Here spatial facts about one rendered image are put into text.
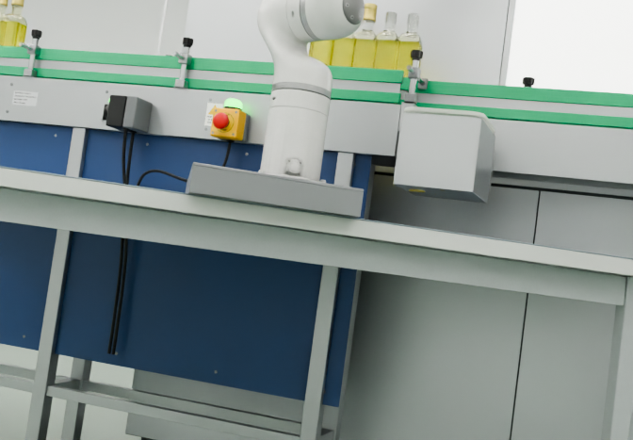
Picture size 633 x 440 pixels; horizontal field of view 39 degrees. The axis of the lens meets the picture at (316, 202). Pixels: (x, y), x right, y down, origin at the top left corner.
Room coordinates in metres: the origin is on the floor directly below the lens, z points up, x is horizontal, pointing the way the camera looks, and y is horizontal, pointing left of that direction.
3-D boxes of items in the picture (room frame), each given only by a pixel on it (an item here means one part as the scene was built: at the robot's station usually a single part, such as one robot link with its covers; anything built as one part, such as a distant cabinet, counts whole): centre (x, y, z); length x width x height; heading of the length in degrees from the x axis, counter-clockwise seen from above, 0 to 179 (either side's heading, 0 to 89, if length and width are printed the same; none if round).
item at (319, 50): (2.33, 0.04, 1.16); 0.06 x 0.06 x 0.21; 71
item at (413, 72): (2.11, -0.19, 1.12); 0.17 x 0.03 x 0.12; 161
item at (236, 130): (2.19, 0.23, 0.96); 0.07 x 0.07 x 0.07; 71
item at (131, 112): (2.28, 0.50, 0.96); 0.08 x 0.08 x 0.08; 71
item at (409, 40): (2.25, -0.18, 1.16); 0.06 x 0.06 x 0.21; 71
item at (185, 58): (2.26, 0.39, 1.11); 0.07 x 0.04 x 0.13; 161
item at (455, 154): (2.01, -0.28, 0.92); 0.27 x 0.17 x 0.15; 161
